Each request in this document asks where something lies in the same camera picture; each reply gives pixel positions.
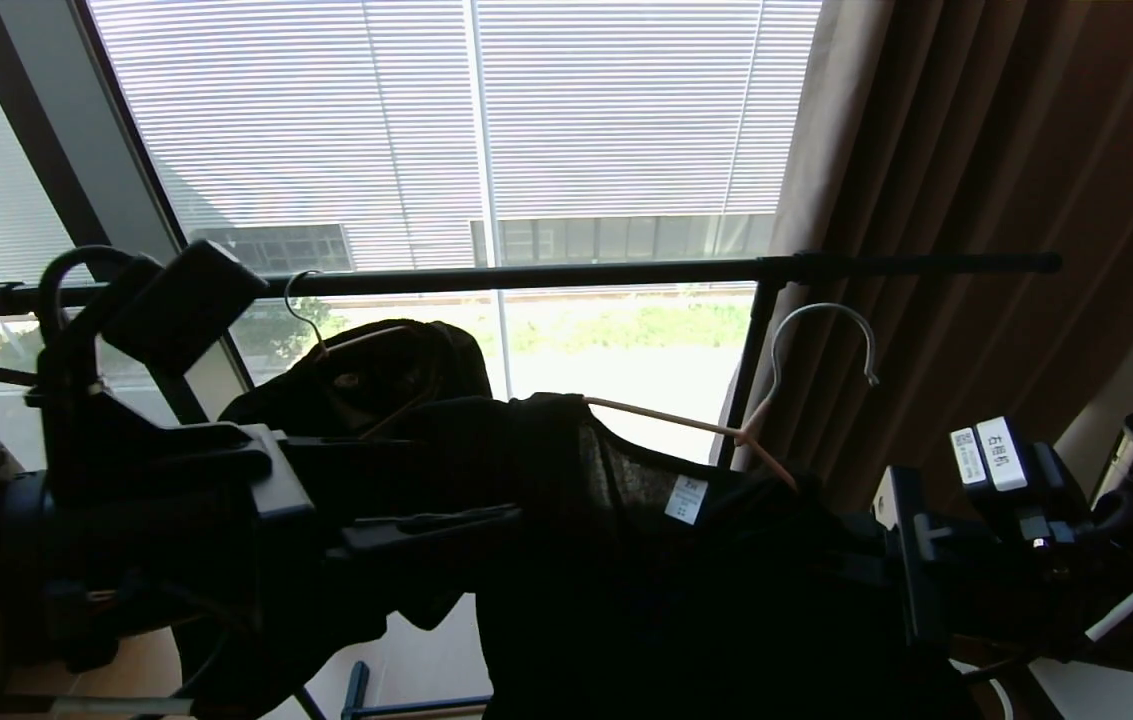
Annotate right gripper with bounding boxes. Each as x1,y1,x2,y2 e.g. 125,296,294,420
869,465,1077,649

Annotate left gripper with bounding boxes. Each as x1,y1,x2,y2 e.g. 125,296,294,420
1,422,525,646

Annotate black shorts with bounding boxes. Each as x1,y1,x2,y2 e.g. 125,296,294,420
169,320,499,720

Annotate pink clothes hanger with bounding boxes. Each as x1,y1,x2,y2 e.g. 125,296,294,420
283,270,447,441
581,303,881,491

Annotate black garment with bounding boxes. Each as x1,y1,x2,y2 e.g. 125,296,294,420
396,392,982,720

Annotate black clothes rack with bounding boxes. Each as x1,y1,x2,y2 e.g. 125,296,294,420
0,250,1064,720

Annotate window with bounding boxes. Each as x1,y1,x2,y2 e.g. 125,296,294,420
0,0,827,471

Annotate brown curtain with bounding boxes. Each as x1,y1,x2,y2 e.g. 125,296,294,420
716,0,1133,521

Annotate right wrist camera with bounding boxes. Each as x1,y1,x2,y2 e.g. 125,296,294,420
948,415,1095,549

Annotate black cable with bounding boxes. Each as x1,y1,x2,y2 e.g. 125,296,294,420
34,245,139,351
956,588,1133,689

